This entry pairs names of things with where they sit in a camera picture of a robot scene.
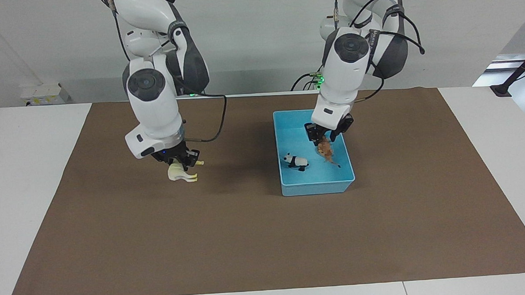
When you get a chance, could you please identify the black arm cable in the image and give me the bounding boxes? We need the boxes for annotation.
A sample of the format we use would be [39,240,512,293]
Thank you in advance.
[332,0,428,104]
[105,0,230,148]

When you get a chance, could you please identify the black slanted stand pole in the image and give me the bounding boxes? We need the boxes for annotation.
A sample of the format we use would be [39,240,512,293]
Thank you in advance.
[488,45,525,98]

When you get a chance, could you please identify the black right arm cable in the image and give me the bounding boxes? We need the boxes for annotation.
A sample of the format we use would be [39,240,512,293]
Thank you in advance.
[105,0,230,148]

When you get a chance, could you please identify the black left base cables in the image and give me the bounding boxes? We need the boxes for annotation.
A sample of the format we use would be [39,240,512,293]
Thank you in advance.
[289,64,328,92]

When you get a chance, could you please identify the white cardboard box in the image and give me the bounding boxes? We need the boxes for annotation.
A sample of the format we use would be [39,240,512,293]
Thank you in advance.
[19,82,71,107]

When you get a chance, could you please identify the cream white horse toy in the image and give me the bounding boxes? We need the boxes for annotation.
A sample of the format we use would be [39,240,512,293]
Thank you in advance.
[166,160,206,184]

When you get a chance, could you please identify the brown table mat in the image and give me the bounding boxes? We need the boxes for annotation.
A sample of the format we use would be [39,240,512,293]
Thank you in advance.
[0,83,525,295]

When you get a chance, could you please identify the light blue storage box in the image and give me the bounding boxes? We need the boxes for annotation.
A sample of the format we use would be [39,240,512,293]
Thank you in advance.
[272,107,357,198]

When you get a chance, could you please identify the brown lion toy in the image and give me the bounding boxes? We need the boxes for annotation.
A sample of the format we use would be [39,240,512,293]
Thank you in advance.
[317,135,342,169]

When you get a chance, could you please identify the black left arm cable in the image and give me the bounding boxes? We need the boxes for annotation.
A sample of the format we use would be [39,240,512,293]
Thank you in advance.
[332,0,428,104]

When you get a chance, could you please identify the black and white panda toy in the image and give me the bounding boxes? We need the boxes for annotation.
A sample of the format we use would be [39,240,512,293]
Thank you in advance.
[282,152,310,173]

